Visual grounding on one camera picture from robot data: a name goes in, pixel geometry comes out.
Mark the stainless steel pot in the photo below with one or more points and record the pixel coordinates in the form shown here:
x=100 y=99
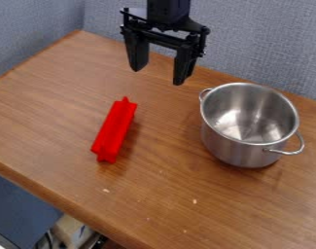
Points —
x=249 y=124

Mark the beige box under table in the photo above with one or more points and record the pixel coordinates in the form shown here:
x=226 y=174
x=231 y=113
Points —
x=71 y=234

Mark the red plastic block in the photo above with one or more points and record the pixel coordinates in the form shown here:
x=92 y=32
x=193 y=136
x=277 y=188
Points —
x=112 y=131

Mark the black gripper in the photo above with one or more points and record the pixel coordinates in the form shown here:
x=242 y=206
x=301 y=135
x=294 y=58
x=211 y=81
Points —
x=165 y=15

